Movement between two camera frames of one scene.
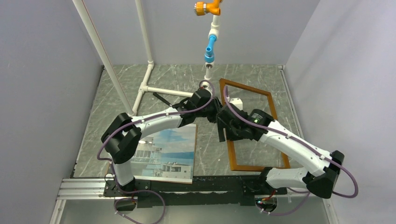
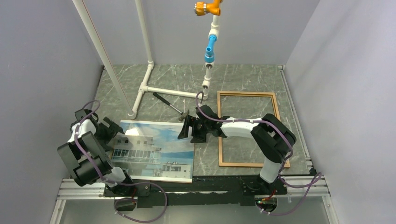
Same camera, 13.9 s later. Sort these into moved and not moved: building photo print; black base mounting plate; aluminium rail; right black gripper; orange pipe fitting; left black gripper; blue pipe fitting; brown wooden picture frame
Moved: right black gripper; left black gripper; brown wooden picture frame
Not moved: aluminium rail; blue pipe fitting; building photo print; black base mounting plate; orange pipe fitting
